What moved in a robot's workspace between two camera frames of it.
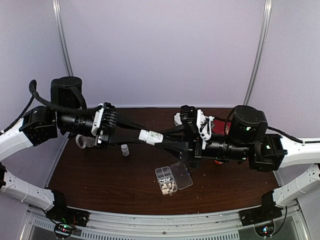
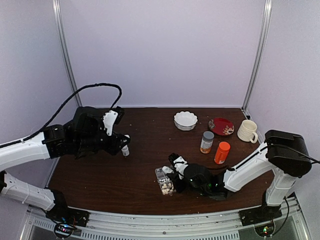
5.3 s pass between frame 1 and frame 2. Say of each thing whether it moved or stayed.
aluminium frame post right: stayed
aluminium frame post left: stayed
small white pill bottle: moved
